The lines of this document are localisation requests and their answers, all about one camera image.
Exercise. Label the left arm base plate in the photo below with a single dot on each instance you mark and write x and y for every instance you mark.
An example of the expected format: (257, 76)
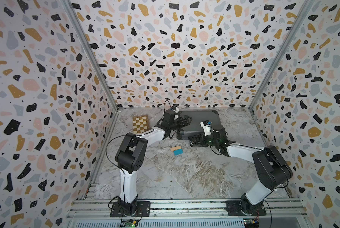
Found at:
(140, 209)

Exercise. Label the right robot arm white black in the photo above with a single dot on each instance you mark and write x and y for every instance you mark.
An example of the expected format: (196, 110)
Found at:
(271, 168)

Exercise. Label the right circuit board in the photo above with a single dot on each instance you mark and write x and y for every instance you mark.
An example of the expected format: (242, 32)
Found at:
(251, 223)

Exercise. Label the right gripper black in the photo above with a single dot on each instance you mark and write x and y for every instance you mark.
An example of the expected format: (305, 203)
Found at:
(198, 136)

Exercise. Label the metal corner frame post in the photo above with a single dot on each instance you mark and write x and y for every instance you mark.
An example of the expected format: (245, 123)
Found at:
(305, 8)
(67, 5)

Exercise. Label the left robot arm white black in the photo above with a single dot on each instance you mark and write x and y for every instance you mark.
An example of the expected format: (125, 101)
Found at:
(131, 154)

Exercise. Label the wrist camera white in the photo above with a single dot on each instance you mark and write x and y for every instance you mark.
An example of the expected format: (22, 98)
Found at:
(205, 126)
(175, 108)

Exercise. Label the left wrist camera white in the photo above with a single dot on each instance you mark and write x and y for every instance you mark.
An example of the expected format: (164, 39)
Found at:
(175, 108)

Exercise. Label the metal corner frame post right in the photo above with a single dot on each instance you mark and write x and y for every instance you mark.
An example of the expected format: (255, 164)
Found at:
(305, 8)

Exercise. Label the aluminium mounting rail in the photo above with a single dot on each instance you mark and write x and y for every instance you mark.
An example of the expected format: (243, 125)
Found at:
(189, 213)

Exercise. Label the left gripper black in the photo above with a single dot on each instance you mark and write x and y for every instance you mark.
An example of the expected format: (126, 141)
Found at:
(185, 120)

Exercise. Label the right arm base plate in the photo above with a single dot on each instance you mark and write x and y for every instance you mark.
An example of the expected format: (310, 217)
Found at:
(243, 208)

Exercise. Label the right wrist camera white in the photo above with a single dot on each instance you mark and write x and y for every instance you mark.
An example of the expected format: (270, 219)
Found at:
(205, 126)

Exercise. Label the left circuit board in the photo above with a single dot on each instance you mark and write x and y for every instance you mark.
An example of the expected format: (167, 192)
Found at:
(129, 224)

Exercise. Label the circuit board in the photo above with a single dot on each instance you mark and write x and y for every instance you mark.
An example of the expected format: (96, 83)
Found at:
(251, 223)
(129, 224)

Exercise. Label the dark grey poker case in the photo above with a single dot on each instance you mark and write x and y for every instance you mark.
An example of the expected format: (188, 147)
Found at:
(195, 128)

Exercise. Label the tan wooden block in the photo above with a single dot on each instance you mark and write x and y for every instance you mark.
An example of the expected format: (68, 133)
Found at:
(175, 148)

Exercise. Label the wooden chess board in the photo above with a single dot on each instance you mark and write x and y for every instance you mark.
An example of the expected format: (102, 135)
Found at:
(140, 124)

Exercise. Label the metal corner frame post left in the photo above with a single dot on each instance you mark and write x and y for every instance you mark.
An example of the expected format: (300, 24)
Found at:
(67, 5)

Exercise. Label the teal block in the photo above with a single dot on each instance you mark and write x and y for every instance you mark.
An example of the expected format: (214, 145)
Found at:
(178, 152)

